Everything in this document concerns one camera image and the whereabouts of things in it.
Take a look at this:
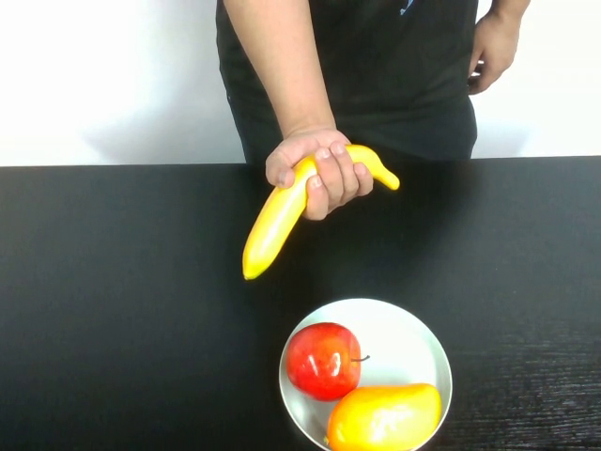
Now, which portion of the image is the person's right forearm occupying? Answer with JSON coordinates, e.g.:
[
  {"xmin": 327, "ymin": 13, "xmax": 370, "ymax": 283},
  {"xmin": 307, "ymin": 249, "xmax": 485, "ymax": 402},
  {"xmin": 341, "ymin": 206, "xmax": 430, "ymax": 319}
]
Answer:
[{"xmin": 223, "ymin": 0, "xmax": 351, "ymax": 141}]

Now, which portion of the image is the person's left forearm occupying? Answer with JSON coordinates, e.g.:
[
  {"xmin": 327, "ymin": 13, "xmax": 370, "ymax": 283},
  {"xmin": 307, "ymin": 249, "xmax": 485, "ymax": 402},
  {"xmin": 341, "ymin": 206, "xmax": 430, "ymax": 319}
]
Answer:
[{"xmin": 487, "ymin": 0, "xmax": 532, "ymax": 21}]

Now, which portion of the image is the yellow plastic banana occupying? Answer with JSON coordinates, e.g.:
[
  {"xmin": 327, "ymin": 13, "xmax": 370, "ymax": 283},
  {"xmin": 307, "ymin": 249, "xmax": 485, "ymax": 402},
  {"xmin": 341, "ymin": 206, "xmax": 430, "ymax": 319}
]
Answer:
[{"xmin": 242, "ymin": 144, "xmax": 401, "ymax": 282}]

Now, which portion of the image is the person's right hand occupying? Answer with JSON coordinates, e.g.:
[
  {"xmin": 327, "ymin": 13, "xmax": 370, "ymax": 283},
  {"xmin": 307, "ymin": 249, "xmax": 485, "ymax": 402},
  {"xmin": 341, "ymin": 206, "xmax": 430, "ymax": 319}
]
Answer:
[{"xmin": 265, "ymin": 127, "xmax": 375, "ymax": 222}]

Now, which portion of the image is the orange yellow mango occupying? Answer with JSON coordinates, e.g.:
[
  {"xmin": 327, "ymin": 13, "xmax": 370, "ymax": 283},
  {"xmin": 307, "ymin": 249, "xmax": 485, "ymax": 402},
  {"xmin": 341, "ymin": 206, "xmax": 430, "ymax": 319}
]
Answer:
[{"xmin": 326, "ymin": 382, "xmax": 443, "ymax": 451}]

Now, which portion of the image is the red apple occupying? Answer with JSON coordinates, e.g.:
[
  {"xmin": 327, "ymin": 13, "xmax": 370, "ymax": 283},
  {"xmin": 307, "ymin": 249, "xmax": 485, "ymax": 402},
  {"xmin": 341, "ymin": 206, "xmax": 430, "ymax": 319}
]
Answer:
[{"xmin": 285, "ymin": 321, "xmax": 371, "ymax": 403}]

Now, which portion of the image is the person's left hand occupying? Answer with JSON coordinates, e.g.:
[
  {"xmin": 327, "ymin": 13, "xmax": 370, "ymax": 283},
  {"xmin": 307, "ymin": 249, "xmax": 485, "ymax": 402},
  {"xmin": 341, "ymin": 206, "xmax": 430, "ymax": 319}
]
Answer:
[{"xmin": 468, "ymin": 8, "xmax": 522, "ymax": 97}]

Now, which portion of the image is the person's black clothed torso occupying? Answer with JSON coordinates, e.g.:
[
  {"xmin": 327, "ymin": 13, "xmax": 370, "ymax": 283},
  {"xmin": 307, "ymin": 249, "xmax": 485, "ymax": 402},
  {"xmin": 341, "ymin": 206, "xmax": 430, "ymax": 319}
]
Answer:
[{"xmin": 215, "ymin": 0, "xmax": 480, "ymax": 163}]

